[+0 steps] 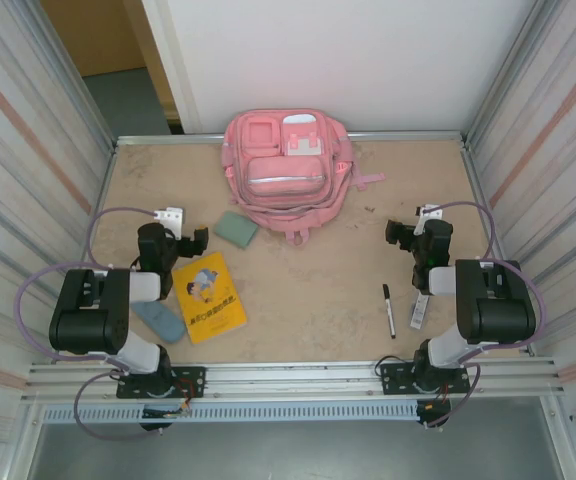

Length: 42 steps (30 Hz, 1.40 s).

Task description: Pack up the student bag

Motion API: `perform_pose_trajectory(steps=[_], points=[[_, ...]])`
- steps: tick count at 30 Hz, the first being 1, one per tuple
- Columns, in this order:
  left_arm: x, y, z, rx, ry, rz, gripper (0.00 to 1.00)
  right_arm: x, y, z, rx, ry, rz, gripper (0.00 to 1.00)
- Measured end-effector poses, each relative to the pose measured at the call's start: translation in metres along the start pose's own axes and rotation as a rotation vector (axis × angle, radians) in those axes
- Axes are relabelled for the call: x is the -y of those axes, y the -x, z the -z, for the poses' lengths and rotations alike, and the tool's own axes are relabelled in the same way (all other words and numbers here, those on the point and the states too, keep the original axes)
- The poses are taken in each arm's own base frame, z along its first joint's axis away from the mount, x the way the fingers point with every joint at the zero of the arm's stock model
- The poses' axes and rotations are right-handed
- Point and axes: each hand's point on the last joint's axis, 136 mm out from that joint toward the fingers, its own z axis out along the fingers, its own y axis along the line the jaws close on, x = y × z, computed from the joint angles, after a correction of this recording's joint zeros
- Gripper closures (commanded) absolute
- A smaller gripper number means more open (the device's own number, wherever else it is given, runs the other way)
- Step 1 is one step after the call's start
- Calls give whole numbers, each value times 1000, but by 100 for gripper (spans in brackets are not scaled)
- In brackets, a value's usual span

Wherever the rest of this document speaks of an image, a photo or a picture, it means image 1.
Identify yellow picture book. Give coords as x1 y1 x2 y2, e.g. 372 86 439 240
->
171 251 248 345

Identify small barcode label pack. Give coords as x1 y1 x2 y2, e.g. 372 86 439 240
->
408 292 429 330

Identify black marker pen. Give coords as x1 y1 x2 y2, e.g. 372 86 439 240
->
381 283 398 341

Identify blue-grey oval case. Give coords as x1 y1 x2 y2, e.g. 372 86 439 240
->
130 299 188 344

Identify pink student backpack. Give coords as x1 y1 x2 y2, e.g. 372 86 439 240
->
221 108 387 247

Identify brown wooden door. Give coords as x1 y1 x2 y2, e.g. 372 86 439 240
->
40 0 179 124

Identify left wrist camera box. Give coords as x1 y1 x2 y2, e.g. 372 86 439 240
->
153 205 185 237

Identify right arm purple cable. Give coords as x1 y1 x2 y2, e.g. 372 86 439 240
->
417 200 549 429

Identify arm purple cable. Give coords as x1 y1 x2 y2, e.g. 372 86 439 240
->
417 200 549 429
14 206 169 442

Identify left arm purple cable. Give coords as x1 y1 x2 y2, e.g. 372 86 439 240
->
14 206 169 442

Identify aluminium table edge rail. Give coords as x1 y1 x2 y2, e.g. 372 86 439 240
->
112 130 469 147

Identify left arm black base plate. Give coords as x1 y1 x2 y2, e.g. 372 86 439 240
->
116 366 207 400

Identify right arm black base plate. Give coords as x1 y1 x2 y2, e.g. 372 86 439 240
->
378 360 471 396

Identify left base wire bundle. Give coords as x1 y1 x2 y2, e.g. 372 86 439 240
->
142 377 205 419

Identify base wire bundle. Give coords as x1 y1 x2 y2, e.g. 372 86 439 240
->
416 384 453 429
142 377 205 419

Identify aluminium mounting rail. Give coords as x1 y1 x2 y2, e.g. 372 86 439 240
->
20 357 567 404

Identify right base wire bundle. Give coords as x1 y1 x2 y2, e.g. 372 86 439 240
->
416 384 453 429

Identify aluminium frame post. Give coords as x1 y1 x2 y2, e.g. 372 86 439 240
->
5 0 118 151
460 0 564 147

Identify grey slotted cable duct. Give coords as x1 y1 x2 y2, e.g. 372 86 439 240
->
41 402 419 425

